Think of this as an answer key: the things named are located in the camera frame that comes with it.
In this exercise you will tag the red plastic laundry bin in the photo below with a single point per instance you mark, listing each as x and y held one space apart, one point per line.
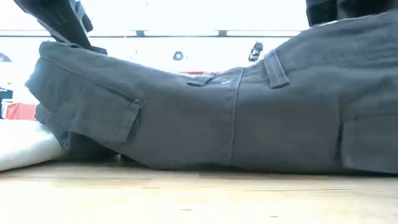
192 72

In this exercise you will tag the black overhead camera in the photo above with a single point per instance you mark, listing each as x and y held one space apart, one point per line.
255 51

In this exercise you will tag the cream canvas tote bag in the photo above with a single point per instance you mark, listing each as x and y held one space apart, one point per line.
25 143

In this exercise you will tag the red fabric partition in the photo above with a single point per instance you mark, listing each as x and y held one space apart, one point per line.
20 111

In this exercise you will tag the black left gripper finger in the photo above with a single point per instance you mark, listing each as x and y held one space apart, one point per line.
59 21
84 18

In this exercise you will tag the round black ceiling fixture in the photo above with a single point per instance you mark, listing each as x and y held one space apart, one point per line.
178 56

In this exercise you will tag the dark grey cargo shorts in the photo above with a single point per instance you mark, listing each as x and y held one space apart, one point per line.
217 124

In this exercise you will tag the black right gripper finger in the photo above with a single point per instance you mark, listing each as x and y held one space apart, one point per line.
321 11

